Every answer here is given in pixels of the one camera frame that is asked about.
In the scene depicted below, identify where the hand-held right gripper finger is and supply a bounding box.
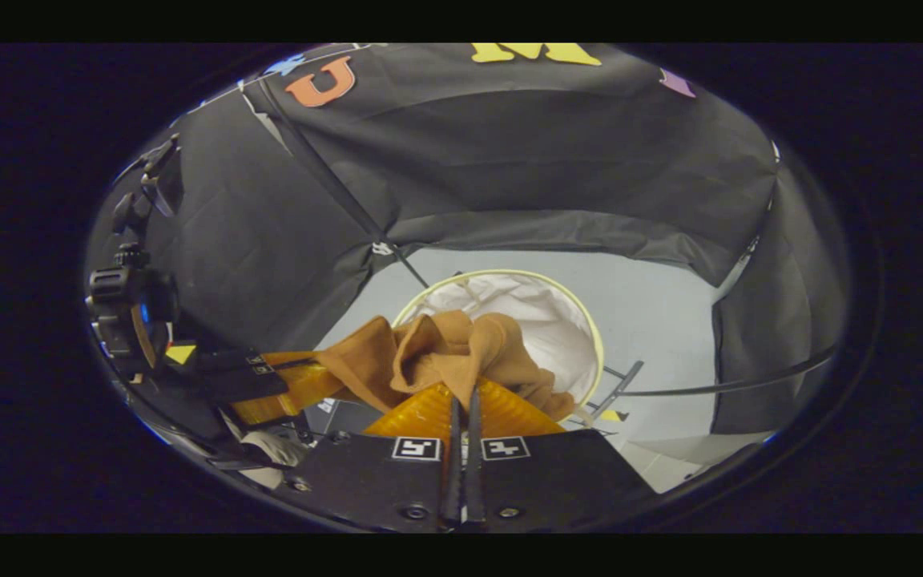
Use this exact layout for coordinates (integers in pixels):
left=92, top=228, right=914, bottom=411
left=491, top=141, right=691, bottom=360
left=462, top=378, right=659, bottom=531
left=285, top=383, right=463, bottom=531

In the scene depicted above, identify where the brown shirt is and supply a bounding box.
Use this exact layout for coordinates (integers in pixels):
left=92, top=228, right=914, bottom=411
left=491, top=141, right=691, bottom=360
left=313, top=311, right=577, bottom=423

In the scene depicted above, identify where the white laundry hamper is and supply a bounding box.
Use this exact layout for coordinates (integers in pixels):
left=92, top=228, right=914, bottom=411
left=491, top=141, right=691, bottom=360
left=391, top=269, right=605, bottom=414

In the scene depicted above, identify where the black clothes rack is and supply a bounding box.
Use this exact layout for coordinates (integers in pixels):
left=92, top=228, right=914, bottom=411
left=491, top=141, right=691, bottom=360
left=253, top=76, right=837, bottom=418

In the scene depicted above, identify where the black backdrop cloth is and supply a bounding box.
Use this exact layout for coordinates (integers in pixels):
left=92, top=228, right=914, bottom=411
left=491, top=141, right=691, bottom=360
left=101, top=43, right=847, bottom=438

